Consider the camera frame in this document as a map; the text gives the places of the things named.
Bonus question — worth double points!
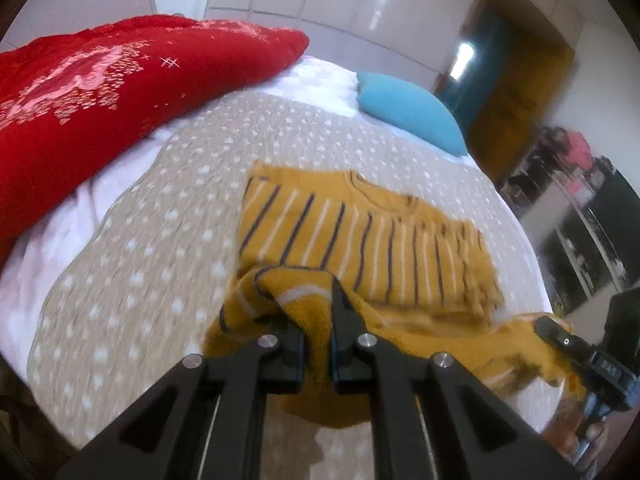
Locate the pink cloth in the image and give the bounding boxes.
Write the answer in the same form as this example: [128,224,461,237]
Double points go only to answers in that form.
[562,130,593,168]

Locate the white bed sheet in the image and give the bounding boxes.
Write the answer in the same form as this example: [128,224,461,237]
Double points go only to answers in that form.
[0,55,368,368]

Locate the yellow striped small shirt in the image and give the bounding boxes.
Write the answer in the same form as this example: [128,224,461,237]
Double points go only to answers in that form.
[202,160,583,432]

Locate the white wardrobe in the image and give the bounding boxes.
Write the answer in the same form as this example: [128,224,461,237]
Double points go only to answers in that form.
[202,0,493,96]

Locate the red embroidered quilt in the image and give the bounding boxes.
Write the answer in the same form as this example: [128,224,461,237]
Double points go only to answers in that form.
[0,16,310,263]

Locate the wooden door frame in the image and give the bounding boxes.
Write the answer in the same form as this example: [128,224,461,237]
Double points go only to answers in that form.
[434,0,578,183]

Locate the beige dotted blanket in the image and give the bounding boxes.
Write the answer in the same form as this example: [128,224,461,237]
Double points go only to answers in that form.
[27,87,553,480]

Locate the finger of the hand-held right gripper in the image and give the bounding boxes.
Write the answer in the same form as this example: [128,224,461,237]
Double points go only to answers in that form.
[533,315,597,367]

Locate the dark cluttered shelf unit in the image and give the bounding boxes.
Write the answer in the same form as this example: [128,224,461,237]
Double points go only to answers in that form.
[500,125,640,313]

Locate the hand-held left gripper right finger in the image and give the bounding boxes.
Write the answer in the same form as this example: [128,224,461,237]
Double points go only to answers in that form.
[329,279,584,480]

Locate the blue pillow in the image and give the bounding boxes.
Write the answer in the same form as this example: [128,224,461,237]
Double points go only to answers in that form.
[355,71,470,157]

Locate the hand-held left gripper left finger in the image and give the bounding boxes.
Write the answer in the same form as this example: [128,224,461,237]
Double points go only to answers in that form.
[55,319,307,480]

